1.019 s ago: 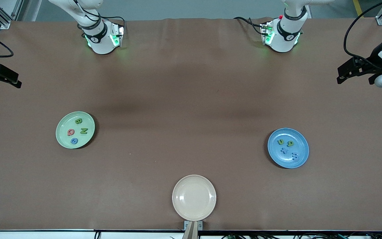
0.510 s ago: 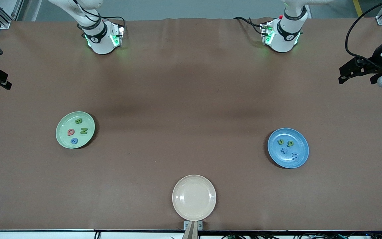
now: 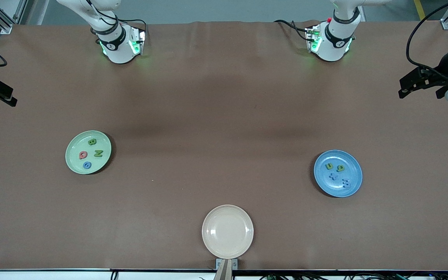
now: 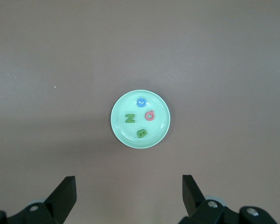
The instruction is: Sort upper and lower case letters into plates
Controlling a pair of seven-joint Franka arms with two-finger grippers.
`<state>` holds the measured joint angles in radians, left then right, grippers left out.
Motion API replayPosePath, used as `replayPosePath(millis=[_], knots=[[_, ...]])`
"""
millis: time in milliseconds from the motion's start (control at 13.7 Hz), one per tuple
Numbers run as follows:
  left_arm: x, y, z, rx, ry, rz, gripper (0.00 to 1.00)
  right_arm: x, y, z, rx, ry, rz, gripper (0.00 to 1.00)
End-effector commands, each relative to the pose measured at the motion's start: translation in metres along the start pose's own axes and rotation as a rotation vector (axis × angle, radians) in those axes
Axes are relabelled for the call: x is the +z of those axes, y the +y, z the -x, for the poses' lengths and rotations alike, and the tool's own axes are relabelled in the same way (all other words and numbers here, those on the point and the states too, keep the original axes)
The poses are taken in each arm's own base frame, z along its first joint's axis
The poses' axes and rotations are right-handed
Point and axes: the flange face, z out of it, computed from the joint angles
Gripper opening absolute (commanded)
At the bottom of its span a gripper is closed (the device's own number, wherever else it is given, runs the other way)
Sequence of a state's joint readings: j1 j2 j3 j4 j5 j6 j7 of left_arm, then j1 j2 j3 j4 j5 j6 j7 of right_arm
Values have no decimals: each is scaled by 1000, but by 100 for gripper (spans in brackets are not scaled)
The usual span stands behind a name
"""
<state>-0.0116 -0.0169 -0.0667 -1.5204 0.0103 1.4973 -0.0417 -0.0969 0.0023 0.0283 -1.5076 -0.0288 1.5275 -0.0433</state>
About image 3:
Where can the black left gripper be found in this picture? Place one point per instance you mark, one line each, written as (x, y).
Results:
(443, 67)

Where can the red foam letter Q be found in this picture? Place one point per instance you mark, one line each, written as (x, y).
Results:
(80, 156)

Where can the green foam letter B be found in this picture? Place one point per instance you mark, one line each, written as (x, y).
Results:
(92, 142)

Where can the blue foam letter G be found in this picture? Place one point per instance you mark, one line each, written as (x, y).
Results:
(84, 165)

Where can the green foam letter g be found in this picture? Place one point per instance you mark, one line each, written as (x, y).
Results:
(340, 168)

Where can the green foam letter N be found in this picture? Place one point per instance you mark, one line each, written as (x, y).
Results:
(98, 153)

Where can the green foam letter u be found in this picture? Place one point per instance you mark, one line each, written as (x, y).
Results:
(329, 168)

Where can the blue foam letter m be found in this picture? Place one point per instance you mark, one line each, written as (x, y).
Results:
(346, 183)

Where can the blue foam letter x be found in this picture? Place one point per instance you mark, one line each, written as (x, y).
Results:
(333, 177)

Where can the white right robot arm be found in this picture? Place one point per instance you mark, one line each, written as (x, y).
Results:
(117, 48)

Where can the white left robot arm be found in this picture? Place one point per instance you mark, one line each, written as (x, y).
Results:
(335, 42)

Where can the light green plate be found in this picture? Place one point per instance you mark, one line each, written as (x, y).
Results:
(74, 146)

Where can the blue plate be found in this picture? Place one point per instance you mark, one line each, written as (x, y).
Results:
(325, 186)

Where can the brown table cover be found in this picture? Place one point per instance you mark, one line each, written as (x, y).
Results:
(224, 97)

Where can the beige plate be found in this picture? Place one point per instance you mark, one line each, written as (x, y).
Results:
(228, 231)

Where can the white table edge rail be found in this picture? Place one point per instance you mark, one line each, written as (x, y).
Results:
(53, 275)

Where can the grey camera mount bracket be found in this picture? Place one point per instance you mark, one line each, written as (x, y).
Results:
(226, 268)

